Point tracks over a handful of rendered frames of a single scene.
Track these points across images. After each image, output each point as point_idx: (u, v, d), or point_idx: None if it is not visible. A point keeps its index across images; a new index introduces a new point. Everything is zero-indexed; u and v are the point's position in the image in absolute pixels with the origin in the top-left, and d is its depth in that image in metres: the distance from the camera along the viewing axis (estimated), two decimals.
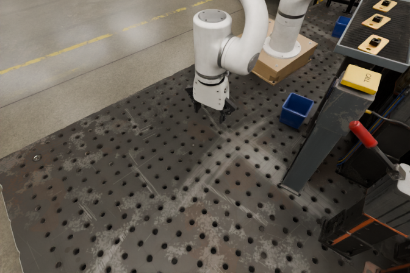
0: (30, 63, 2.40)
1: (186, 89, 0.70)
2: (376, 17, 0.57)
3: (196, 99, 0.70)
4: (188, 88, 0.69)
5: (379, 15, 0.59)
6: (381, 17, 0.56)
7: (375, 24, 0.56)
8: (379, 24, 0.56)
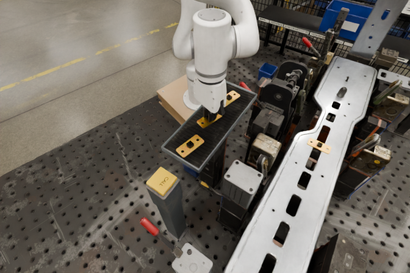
0: (5, 88, 2.58)
1: (224, 112, 0.67)
2: (207, 117, 0.74)
3: None
4: (224, 108, 0.66)
5: None
6: None
7: (205, 122, 0.74)
8: (208, 122, 0.73)
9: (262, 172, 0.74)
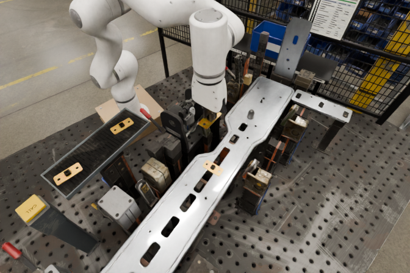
0: None
1: (226, 109, 0.67)
2: (207, 117, 0.74)
3: None
4: (226, 106, 0.66)
5: None
6: None
7: (207, 123, 0.73)
8: (210, 123, 0.73)
9: (143, 195, 0.80)
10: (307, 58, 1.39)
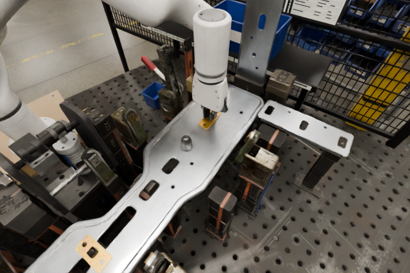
0: None
1: (227, 109, 0.68)
2: (207, 117, 0.74)
3: None
4: (227, 105, 0.67)
5: None
6: None
7: (207, 123, 0.73)
8: (210, 123, 0.73)
9: None
10: (287, 53, 0.96)
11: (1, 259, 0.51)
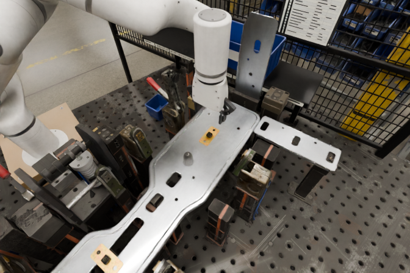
0: None
1: (235, 107, 0.65)
2: (207, 134, 0.81)
3: (224, 106, 0.68)
4: (232, 103, 0.65)
5: (212, 128, 0.84)
6: (211, 134, 0.81)
7: (207, 140, 0.81)
8: (210, 139, 0.81)
9: None
10: (281, 70, 1.02)
11: (25, 265, 0.58)
